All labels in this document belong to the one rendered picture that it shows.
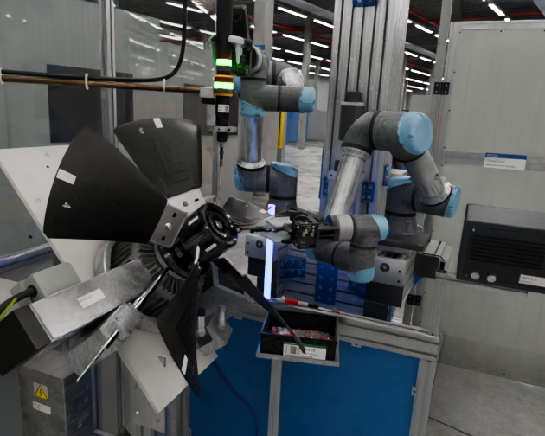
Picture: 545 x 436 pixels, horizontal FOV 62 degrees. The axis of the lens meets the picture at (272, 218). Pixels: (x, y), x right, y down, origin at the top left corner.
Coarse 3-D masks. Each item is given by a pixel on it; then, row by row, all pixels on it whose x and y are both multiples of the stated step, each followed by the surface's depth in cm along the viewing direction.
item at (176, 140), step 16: (128, 128) 113; (144, 128) 115; (160, 128) 116; (176, 128) 118; (192, 128) 121; (128, 144) 112; (144, 144) 113; (160, 144) 114; (176, 144) 115; (192, 144) 117; (144, 160) 111; (160, 160) 112; (176, 160) 113; (192, 160) 114; (160, 176) 111; (176, 176) 111; (192, 176) 112; (176, 192) 109
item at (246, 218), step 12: (228, 204) 134; (240, 204) 136; (252, 204) 138; (240, 216) 125; (252, 216) 127; (264, 216) 131; (240, 228) 116; (252, 228) 118; (264, 228) 121; (276, 228) 126; (288, 228) 132
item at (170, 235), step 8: (168, 208) 98; (176, 208) 99; (168, 216) 99; (176, 216) 100; (184, 216) 101; (160, 224) 98; (176, 224) 101; (160, 232) 98; (168, 232) 100; (176, 232) 101; (152, 240) 98; (160, 240) 99; (168, 240) 100
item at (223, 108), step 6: (216, 96) 106; (222, 96) 106; (228, 96) 106; (216, 102) 107; (222, 102) 106; (228, 102) 107; (216, 108) 107; (222, 108) 106; (228, 108) 107; (216, 114) 107; (222, 114) 107; (228, 114) 107; (216, 120) 108; (222, 120) 107; (228, 120) 108; (222, 132) 108; (222, 138) 108
